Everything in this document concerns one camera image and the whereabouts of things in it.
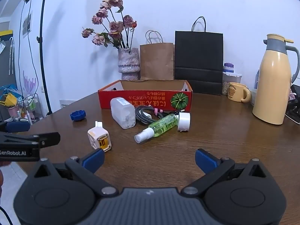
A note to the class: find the red cardboard box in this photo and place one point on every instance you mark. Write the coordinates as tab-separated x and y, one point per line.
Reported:
150	99

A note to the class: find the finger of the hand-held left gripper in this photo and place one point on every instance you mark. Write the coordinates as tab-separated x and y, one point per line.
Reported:
16	127
49	138

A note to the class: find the dried pink roses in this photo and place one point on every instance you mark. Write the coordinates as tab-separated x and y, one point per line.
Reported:
116	27

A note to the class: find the blue screw lid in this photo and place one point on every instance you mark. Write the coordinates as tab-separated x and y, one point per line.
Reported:
77	115

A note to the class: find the translucent plastic container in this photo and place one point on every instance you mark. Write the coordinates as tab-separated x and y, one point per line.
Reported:
123	113

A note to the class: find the clear white-lidded food container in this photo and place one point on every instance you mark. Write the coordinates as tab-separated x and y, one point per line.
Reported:
226	84

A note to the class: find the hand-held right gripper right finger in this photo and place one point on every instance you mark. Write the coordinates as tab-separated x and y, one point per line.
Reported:
206	160

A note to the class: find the green spray bottle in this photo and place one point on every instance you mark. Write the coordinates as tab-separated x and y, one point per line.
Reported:
164	123

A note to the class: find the black paper bag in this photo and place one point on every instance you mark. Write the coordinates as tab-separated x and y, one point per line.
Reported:
199	56

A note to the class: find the black desk device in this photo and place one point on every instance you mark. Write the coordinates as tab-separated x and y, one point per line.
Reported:
293	109

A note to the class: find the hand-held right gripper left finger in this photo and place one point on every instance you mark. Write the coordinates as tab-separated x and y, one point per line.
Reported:
93	160

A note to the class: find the cream thermos jug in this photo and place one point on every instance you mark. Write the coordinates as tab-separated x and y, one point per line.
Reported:
271	86

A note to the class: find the brown paper bag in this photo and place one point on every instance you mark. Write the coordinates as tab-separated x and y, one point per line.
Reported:
157	62

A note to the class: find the white charger adapter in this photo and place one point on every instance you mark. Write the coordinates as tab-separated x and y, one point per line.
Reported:
99	137

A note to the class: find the purple flower decoration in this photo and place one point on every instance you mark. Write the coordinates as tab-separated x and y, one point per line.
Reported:
29	82

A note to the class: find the yellow bear mug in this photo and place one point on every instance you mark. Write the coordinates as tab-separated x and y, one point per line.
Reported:
235	92

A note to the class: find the mottled purple ceramic vase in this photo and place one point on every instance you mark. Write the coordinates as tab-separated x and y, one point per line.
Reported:
128	62

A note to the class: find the black light stand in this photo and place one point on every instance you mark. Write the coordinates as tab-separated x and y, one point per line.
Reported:
43	51

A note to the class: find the wall picture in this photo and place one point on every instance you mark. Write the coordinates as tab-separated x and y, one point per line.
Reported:
27	24

